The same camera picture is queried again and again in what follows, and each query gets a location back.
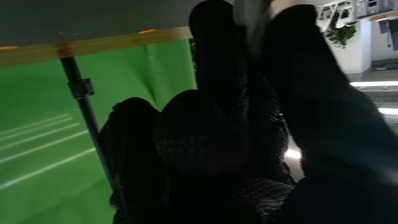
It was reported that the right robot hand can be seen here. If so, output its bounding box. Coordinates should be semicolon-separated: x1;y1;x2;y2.
95;0;398;224

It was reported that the black stand pole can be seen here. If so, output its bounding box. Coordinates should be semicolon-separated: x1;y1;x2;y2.
55;53;120;204

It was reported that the green plant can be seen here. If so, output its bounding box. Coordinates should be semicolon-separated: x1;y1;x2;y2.
321;22;360;50

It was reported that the dark mat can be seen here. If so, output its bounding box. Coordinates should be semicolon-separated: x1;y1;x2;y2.
0;0;204;48

